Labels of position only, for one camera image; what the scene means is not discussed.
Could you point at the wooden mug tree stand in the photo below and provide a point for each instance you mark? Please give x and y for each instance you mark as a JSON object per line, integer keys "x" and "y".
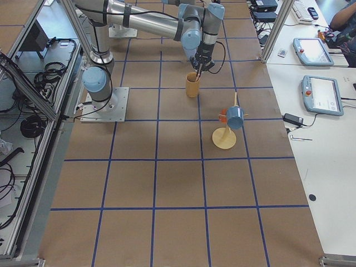
{"x": 224, "y": 137}

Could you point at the teach pendant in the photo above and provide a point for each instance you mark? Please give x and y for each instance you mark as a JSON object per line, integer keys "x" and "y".
{"x": 321, "y": 95}
{"x": 311, "y": 52}

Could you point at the aluminium frame post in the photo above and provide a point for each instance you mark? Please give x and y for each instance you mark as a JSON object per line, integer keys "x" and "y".
{"x": 283, "y": 13}

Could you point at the aluminium frame rail left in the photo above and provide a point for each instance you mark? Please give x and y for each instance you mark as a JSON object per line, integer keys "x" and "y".
{"x": 21, "y": 82}

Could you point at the bamboo cylinder holder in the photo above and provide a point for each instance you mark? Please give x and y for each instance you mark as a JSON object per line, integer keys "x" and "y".
{"x": 192, "y": 84}

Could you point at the black power brick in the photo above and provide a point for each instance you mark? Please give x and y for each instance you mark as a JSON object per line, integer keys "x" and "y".
{"x": 293, "y": 119}

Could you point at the white keyboard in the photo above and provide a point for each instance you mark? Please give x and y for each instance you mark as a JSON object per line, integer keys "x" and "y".
{"x": 300, "y": 13}

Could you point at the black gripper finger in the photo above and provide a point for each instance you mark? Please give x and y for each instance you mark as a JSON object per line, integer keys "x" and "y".
{"x": 195, "y": 64}
{"x": 206, "y": 68}

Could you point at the orange mug on tree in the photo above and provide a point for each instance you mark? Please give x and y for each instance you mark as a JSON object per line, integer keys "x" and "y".
{"x": 223, "y": 116}

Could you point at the blue mug on tree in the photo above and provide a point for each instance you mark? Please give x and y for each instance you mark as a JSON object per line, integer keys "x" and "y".
{"x": 235, "y": 117}

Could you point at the lower teach pendant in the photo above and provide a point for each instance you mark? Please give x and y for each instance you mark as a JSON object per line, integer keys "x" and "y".
{"x": 321, "y": 95}

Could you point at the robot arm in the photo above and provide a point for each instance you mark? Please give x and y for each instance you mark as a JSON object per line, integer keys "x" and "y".
{"x": 195, "y": 27}

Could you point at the upper teach pendant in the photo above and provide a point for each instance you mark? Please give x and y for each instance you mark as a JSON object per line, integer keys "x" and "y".
{"x": 311, "y": 52}

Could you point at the black monitor on floor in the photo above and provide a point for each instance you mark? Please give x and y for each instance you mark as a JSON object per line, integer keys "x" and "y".
{"x": 35, "y": 41}

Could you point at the person at desk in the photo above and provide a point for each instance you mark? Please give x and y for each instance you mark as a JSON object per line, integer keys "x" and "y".
{"x": 344, "y": 21}

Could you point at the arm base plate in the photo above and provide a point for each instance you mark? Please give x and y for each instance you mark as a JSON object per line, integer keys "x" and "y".
{"x": 117, "y": 31}
{"x": 114, "y": 111}

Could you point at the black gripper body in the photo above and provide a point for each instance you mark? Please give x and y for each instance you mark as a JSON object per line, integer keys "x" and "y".
{"x": 205, "y": 50}

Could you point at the allen key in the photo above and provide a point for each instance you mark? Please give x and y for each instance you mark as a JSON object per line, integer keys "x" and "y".
{"x": 292, "y": 137}

